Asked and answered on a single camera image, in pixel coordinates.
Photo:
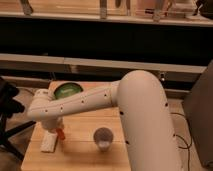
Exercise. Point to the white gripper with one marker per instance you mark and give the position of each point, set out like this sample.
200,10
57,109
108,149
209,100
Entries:
52,124

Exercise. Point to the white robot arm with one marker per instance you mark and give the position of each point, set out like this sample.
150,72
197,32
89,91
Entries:
144,113

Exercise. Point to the white sponge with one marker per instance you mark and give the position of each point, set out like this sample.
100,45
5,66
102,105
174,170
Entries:
49,142

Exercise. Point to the green bowl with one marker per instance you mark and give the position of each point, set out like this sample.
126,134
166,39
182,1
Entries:
67,89

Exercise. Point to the black chair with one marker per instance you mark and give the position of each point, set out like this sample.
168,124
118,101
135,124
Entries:
9,106

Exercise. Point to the dark cabinet right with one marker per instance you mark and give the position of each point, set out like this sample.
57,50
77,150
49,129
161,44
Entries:
198,108

